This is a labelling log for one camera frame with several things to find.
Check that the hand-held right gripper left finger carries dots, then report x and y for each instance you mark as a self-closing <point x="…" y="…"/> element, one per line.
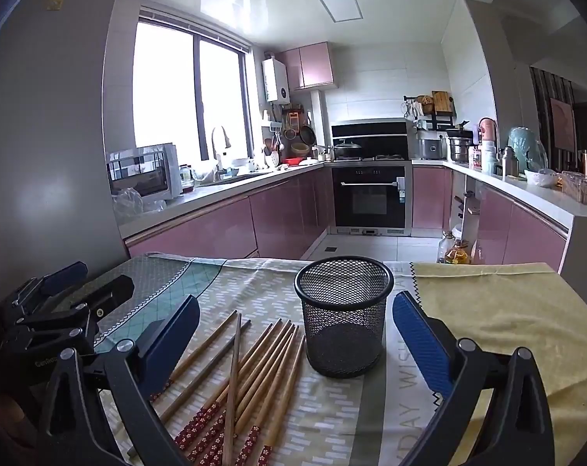
<point x="174" y="335"/>

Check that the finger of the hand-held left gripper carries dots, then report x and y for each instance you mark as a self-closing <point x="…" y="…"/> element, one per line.
<point x="72" y="274"/>
<point x="111" y="293"/>

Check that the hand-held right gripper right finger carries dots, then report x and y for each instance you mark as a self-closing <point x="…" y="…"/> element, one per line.
<point x="419" y="340"/>

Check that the black mesh holder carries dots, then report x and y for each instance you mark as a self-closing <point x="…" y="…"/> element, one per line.
<point x="344" y="340"/>

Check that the bundle of wooden chopsticks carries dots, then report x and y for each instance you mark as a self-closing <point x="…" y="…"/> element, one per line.
<point x="269" y="364"/>

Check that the clear plastic bag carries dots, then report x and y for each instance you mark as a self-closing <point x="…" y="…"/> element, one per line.
<point x="128" y="203"/>

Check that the cooking oil bottle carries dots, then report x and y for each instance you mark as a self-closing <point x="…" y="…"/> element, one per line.
<point x="457" y="254"/>

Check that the clear plastic bottle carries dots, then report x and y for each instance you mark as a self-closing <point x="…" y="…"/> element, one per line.
<point x="445" y="247"/>

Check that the patchwork printed tablecloth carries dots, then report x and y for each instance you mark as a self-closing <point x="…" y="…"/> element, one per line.
<point x="274" y="281"/>

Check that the grey refrigerator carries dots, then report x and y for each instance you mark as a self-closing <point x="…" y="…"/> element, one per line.
<point x="45" y="131"/>

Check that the pink kitchen base cabinets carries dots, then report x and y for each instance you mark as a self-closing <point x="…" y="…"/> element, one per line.
<point x="516" y="228"/>
<point x="215" y="223"/>

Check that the small countertop oven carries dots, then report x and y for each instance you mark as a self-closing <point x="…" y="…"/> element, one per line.
<point x="145" y="172"/>

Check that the built-in black oven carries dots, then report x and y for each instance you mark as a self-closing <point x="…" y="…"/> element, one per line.
<point x="368" y="199"/>

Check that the kitchen faucet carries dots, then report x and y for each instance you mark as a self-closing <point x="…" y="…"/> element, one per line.
<point x="220" y="143"/>

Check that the silver rice cooker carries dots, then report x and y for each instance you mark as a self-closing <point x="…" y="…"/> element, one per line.
<point x="430" y="148"/>

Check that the steel stock pot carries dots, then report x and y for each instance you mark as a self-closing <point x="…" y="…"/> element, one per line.
<point x="459" y="150"/>

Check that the steel thermos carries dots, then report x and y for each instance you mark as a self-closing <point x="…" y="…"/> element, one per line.
<point x="509" y="162"/>

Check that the wok with lid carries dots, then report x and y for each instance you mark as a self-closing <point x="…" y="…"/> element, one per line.
<point x="347" y="149"/>

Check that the black range hood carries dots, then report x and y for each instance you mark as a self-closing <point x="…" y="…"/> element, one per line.
<point x="371" y="141"/>

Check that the kitchen window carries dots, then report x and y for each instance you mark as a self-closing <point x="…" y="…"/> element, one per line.
<point x="167" y="87"/>

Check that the red basin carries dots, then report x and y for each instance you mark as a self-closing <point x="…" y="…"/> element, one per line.
<point x="292" y="160"/>

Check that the green bag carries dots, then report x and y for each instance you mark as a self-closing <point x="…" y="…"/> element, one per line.
<point x="524" y="148"/>

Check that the pink kettle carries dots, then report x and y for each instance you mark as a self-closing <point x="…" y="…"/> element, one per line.
<point x="487" y="130"/>

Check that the clear plastic container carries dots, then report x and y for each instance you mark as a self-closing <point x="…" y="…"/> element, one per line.
<point x="582" y="189"/>

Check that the wooden bowl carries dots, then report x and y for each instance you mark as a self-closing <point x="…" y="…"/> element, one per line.
<point x="299" y="150"/>

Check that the hanging frying pan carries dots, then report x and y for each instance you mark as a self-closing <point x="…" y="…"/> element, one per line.
<point x="308" y="135"/>

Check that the white water heater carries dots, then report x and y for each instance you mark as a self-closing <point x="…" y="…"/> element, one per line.
<point x="275" y="80"/>

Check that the ceiling light panel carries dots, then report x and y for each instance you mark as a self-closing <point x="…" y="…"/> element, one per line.
<point x="338" y="5"/>

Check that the black wall rack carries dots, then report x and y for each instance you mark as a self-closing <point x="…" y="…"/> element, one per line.
<point x="434" y="107"/>

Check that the wall picture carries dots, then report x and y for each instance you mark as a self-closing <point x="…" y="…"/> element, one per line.
<point x="563" y="124"/>

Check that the pink wall cabinet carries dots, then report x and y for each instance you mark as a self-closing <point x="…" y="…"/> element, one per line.
<point x="308" y="65"/>

